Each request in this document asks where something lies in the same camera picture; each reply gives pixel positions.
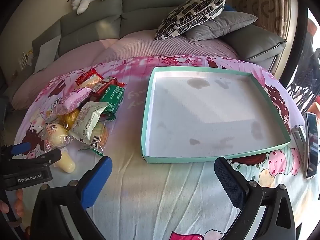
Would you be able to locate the red and cream snack packet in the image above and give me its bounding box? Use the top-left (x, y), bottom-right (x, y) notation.
top-left (75, 67), bottom-right (103, 90)

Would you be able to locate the pale green snack packet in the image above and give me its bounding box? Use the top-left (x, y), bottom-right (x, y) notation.
top-left (69, 101), bottom-right (108, 143)

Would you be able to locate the small white rack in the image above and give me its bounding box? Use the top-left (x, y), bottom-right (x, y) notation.
top-left (17, 51), bottom-right (34, 68)

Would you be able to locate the silver rectangular device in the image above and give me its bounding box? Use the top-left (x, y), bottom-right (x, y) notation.
top-left (291, 124), bottom-right (309, 165)

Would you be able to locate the green white cracker packet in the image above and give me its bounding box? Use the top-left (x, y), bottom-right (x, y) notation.
top-left (80, 121), bottom-right (109, 157)

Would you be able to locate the black white patterned pillow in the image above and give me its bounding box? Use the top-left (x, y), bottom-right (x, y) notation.
top-left (154, 0), bottom-right (227, 40)

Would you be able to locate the dark green snack packet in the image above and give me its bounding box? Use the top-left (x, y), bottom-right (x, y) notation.
top-left (99, 85), bottom-right (125, 120)

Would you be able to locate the pink printed blanket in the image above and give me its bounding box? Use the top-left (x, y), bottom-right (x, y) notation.
top-left (14, 56), bottom-right (320, 240)

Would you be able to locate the beige patterned curtain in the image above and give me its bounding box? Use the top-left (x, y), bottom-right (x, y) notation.
top-left (232, 0), bottom-right (297, 40)

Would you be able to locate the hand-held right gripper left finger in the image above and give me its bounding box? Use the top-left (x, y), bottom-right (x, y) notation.
top-left (30, 156), bottom-right (113, 240)

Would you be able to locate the smartphone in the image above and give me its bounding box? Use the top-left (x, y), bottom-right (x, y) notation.
top-left (304, 112), bottom-right (320, 180)

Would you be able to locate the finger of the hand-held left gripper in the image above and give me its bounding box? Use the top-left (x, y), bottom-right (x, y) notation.
top-left (0, 148), bottom-right (62, 174)
top-left (0, 142), bottom-right (32, 160)

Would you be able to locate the pink snack packet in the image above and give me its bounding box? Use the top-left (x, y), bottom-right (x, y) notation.
top-left (51, 87), bottom-right (92, 115)

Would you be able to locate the black metal rack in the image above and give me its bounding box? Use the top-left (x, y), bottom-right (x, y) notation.
top-left (285, 25), bottom-right (320, 113)

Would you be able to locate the clear cream roll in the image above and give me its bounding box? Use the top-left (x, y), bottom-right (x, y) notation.
top-left (51, 147), bottom-right (76, 173)

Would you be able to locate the teal cardboard tray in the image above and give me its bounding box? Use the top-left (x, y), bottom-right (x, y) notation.
top-left (141, 66), bottom-right (291, 164)

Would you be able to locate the pale grey cushion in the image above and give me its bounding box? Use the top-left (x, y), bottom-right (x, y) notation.
top-left (34, 34), bottom-right (62, 73)

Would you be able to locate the yellow snack packet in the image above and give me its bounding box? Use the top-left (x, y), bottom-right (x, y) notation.
top-left (59, 110), bottom-right (82, 130)

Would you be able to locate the clear wrapped cake packet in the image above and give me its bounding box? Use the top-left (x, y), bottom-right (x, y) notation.
top-left (40, 121), bottom-right (72, 150)

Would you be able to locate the person's left hand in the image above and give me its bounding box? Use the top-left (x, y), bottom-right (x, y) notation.
top-left (0, 189), bottom-right (25, 218)

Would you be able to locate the grey sofa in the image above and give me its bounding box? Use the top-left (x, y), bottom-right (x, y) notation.
top-left (32, 0), bottom-right (287, 73)

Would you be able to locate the grey pillow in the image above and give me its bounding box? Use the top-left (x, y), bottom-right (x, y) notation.
top-left (185, 11), bottom-right (258, 42)

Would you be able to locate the pink sofa cover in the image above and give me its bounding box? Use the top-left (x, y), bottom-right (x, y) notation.
top-left (11, 29), bottom-right (239, 110)

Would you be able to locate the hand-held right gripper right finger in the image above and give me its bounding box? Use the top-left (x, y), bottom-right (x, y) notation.
top-left (214, 156), bottom-right (304, 240)

